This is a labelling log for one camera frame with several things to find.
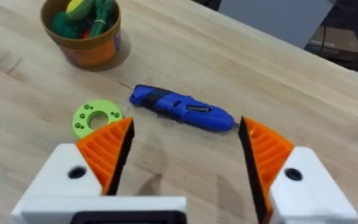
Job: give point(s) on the blue electric screwdriver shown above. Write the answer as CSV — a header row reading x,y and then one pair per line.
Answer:
x,y
181,108

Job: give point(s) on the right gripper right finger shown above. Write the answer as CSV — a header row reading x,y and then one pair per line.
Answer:
x,y
290,180

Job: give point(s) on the toy tub with vegetables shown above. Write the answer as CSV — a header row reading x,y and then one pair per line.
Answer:
x,y
83,31

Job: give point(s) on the green disc with holes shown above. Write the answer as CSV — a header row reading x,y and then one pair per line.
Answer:
x,y
96,118

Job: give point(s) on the grey panel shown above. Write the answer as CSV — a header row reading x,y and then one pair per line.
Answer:
x,y
275,18

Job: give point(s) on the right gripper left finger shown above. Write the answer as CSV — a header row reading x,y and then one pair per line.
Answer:
x,y
82,168

